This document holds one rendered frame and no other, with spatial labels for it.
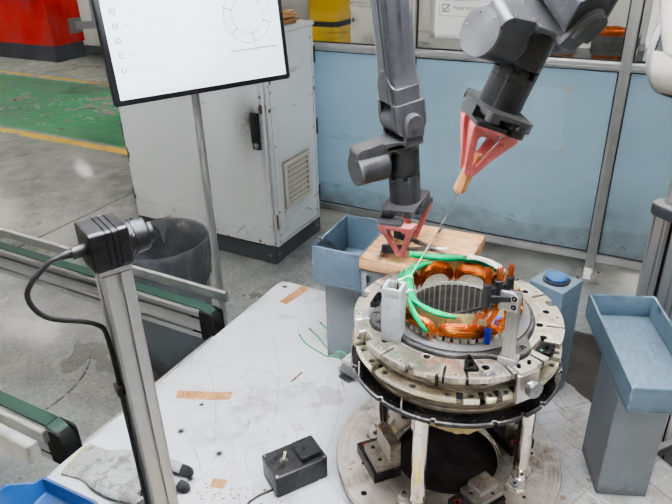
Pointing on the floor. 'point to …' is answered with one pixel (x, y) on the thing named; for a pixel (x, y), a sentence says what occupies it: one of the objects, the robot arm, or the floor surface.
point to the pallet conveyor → (34, 437)
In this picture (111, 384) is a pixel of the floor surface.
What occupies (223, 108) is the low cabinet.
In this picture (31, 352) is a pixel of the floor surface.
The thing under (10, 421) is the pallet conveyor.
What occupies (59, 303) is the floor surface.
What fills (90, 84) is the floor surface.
